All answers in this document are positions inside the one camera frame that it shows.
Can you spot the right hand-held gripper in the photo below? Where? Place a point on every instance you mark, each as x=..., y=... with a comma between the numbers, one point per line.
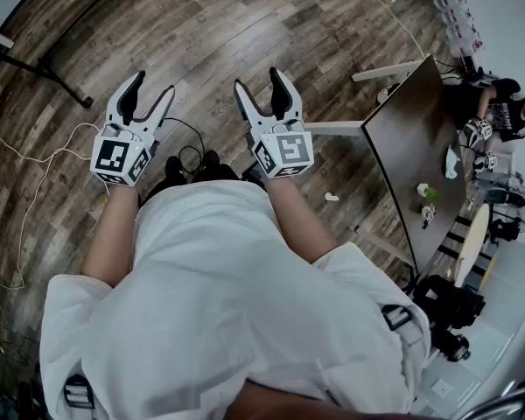
x=289, y=149

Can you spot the light blue cloth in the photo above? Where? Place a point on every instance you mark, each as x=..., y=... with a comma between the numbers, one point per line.
x=452, y=160

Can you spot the person's left black shoe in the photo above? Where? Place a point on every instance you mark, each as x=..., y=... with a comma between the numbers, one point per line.
x=172, y=166

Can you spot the person's left forearm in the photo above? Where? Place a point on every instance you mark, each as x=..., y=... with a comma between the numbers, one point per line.
x=109, y=234

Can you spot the small white figurine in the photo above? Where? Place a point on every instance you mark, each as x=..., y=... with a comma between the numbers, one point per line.
x=428, y=214

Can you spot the dark table with white legs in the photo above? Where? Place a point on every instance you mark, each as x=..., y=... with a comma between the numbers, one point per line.
x=420, y=147

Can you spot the person's white shirt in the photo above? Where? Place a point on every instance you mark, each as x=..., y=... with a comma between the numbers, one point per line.
x=227, y=300

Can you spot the person's black shoe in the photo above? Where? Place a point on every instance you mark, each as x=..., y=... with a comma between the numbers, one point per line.
x=172, y=166
x=211, y=158

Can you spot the black equipment bag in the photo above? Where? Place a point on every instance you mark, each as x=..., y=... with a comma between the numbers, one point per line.
x=446, y=309

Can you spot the person's black trousers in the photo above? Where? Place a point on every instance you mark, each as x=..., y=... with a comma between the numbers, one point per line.
x=221, y=174

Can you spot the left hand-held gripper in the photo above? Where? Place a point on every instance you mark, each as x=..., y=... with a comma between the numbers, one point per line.
x=114, y=156

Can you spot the person's right black shoe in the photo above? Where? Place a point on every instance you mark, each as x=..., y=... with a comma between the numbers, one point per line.
x=211, y=158

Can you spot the person's right forearm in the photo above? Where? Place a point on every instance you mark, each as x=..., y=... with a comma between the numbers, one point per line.
x=297, y=221

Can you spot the round beige table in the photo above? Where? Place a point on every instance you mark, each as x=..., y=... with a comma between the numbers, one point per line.
x=472, y=243

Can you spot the grey head mount rim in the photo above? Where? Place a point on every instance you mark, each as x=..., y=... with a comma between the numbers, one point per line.
x=503, y=405

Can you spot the white cup with green plant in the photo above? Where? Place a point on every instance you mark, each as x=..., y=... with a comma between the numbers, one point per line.
x=426, y=191

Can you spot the white paper scrap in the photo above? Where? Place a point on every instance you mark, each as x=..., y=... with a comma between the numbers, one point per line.
x=331, y=197

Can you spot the pack of water bottles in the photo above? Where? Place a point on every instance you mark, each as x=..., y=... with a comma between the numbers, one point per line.
x=459, y=24

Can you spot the grey harness buckle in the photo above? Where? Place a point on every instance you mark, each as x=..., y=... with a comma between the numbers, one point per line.
x=76, y=394
x=398, y=319

